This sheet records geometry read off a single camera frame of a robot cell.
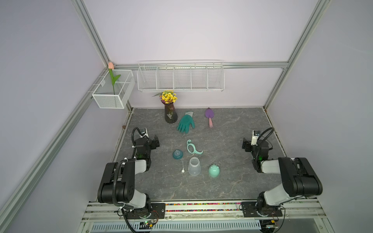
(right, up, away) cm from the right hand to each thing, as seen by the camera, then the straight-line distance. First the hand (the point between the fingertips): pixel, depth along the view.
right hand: (251, 137), depth 94 cm
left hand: (-67, +1, -2) cm, 67 cm away
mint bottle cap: (-26, -19, -10) cm, 33 cm away
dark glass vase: (-55, +16, +11) cm, 58 cm away
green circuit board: (-63, -42, -22) cm, 78 cm away
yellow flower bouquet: (-55, +26, -1) cm, 61 cm away
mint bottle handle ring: (-39, -7, -1) cm, 40 cm away
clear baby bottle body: (-38, -15, -16) cm, 44 cm away
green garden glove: (-44, +11, +17) cm, 49 cm away
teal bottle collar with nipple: (-48, -10, -3) cm, 49 cm away
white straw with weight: (-44, -19, -8) cm, 49 cm away
